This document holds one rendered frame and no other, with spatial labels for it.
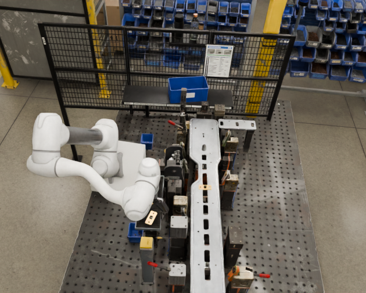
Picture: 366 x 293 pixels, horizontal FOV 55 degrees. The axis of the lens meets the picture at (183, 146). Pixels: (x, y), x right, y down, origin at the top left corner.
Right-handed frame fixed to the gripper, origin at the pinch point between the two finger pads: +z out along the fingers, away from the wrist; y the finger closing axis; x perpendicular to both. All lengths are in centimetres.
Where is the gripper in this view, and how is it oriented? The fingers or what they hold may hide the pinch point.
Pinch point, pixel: (150, 211)
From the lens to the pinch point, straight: 195.9
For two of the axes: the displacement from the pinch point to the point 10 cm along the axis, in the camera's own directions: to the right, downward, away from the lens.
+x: 3.6, -6.7, 6.5
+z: -0.4, 6.8, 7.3
